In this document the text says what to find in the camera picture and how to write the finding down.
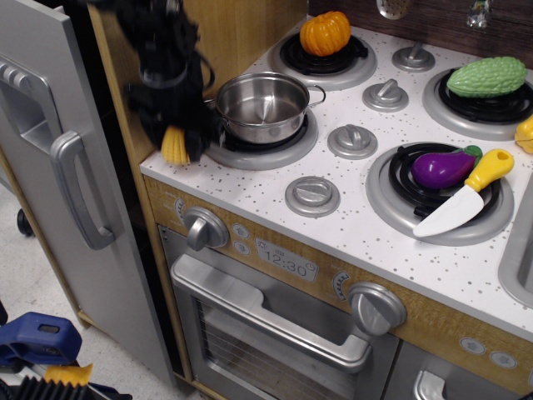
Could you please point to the front right stove burner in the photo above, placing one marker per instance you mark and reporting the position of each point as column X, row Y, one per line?
column 402, row 203

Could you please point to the oven dial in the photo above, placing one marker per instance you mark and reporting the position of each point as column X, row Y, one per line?
column 205, row 229
column 375, row 309

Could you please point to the yellow handled toy knife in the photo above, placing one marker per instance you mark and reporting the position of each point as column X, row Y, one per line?
column 467, row 202

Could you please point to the hanging metal utensil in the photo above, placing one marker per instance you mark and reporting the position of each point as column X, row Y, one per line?
column 479, row 14

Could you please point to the yellow toy corn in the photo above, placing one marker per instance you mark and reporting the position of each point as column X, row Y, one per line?
column 174, row 149

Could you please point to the grey toy sink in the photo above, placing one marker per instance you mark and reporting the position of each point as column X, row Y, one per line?
column 515, row 270

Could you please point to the back right stove burner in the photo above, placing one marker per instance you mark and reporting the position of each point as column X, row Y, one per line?
column 490, row 119

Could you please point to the grey toy fridge door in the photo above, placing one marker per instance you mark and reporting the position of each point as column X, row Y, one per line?
column 45, row 92

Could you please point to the grey fridge door handle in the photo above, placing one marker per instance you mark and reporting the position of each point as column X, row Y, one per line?
column 81, row 170

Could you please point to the purple toy eggplant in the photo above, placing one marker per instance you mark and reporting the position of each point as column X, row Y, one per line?
column 438, row 170

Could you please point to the front left stove burner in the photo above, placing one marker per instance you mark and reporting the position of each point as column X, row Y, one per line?
column 235, row 153

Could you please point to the grey stovetop knob upper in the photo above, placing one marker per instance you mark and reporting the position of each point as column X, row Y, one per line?
column 386, row 97

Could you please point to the grey stovetop knob back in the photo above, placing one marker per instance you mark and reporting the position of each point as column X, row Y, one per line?
column 414, row 59

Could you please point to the blue clamp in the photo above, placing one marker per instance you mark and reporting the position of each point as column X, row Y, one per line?
column 39, row 339

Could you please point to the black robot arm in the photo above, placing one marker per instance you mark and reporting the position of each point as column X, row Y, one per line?
column 157, row 30

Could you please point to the hanging metal ladle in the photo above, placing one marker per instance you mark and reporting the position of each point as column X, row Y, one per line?
column 393, row 9

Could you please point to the back left stove burner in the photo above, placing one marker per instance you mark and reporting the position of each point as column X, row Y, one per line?
column 347, row 68

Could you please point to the yellow tape piece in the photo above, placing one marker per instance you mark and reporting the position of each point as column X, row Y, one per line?
column 74, row 375

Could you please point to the grey stovetop knob front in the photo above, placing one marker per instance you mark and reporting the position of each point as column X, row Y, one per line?
column 312, row 197

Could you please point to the yellow toy pepper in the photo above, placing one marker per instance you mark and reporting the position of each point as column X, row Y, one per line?
column 524, row 135

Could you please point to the grey oven door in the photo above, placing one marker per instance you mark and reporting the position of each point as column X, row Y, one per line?
column 250, row 336

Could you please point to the right oven dial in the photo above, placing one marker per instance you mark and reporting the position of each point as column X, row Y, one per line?
column 375, row 309

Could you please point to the black caster wheel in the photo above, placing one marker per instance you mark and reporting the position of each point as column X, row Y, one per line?
column 23, row 225

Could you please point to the green toy bitter gourd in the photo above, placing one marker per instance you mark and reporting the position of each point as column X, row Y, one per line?
column 488, row 78

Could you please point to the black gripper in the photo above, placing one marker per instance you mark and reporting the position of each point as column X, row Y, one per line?
column 171, row 93

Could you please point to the grey stovetop knob middle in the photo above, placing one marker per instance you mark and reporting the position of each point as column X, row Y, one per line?
column 352, row 142

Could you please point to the orange toy pumpkin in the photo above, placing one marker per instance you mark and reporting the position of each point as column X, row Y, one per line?
column 325, row 34

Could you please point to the small steel pan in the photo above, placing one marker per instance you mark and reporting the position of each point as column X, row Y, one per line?
column 262, row 107

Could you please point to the grey lower cabinet door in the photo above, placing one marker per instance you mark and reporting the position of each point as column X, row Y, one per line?
column 417, row 374

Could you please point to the grey stovetop knob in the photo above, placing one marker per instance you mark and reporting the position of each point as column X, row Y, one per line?
column 386, row 97
column 414, row 59
column 312, row 197
column 352, row 142

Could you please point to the left oven dial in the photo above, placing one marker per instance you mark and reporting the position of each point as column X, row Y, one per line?
column 205, row 229

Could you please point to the stove burner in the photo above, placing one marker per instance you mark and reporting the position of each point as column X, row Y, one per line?
column 490, row 119
column 402, row 203
column 347, row 68
column 235, row 153

